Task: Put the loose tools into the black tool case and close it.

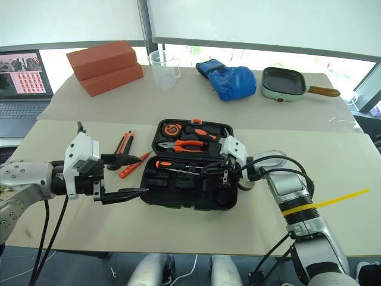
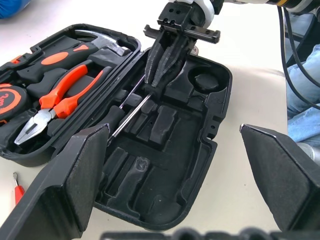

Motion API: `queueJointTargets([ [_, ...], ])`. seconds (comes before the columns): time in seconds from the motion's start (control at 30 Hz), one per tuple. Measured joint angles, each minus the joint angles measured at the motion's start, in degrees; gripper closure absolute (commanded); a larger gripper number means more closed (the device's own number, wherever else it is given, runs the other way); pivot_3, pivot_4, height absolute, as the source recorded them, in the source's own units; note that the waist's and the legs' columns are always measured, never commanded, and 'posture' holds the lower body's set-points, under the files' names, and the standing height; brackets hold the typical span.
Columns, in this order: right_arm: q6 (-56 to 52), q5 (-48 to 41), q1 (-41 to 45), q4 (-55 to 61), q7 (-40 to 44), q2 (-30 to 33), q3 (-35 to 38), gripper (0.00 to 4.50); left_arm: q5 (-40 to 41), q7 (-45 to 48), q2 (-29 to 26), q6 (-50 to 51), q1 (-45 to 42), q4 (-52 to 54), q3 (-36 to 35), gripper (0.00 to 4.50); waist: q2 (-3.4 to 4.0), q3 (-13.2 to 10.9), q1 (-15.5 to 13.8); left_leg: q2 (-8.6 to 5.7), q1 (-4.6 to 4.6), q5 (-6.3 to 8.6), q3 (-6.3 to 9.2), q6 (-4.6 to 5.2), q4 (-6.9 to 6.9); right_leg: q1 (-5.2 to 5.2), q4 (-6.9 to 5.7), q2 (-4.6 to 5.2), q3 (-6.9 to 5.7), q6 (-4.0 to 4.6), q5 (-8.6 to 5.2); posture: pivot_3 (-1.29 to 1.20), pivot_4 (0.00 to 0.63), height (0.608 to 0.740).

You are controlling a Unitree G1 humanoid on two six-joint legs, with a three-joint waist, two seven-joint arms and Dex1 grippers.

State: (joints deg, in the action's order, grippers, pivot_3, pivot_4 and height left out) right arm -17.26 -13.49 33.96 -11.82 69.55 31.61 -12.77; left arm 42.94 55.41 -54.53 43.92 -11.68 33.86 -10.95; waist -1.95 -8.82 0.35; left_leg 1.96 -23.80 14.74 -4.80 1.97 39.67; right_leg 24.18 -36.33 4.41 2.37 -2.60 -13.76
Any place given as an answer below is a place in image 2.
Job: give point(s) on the person's leg in blue jeans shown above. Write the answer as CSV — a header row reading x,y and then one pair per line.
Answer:
x,y
306,100

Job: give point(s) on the black plastic tool case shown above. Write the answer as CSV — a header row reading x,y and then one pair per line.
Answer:
x,y
175,155

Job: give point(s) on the blue round object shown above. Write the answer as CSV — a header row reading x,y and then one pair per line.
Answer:
x,y
12,8

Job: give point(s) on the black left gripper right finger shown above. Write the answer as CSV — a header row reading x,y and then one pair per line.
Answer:
x,y
282,175

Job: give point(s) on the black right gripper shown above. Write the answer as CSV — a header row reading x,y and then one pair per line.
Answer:
x,y
180,17

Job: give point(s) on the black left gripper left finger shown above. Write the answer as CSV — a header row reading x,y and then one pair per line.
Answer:
x,y
55,190

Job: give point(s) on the black orange tape measure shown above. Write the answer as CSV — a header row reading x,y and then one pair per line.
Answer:
x,y
11,100

